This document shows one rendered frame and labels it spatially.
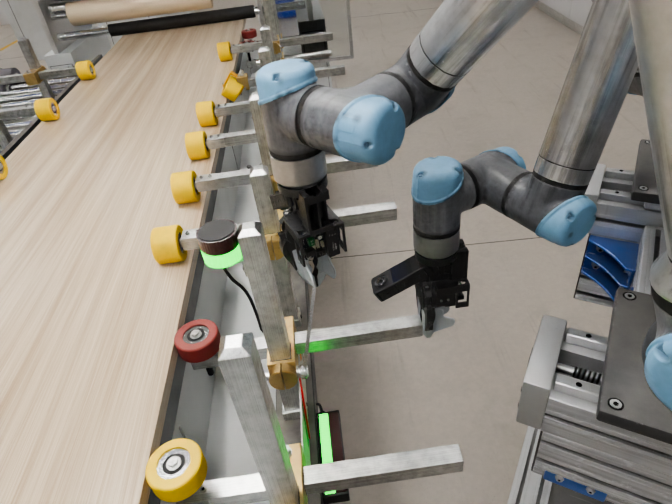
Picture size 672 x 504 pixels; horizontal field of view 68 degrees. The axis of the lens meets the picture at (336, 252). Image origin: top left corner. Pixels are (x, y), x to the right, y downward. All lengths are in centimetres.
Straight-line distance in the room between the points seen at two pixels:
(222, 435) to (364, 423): 80
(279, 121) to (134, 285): 61
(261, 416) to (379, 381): 138
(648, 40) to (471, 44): 25
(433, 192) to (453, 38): 24
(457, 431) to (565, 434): 109
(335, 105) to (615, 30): 34
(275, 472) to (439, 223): 42
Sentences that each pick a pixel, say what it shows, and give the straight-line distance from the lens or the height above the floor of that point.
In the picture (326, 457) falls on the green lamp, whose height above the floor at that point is 70.
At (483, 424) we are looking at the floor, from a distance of 187.
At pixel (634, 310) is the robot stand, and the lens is 78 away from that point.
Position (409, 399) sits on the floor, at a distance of 191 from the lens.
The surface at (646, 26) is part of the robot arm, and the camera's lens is 40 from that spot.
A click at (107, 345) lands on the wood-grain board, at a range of 102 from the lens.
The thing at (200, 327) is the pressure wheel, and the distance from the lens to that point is 96.
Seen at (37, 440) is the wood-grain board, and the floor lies 90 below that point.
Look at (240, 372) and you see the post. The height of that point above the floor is 114.
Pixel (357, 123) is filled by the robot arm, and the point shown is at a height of 133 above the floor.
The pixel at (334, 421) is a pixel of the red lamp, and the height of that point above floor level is 70.
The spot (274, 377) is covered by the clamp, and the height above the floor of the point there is 86.
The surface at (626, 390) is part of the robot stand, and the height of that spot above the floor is 104.
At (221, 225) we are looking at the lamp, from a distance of 76.
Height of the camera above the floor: 155
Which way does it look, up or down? 37 degrees down
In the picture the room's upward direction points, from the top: 7 degrees counter-clockwise
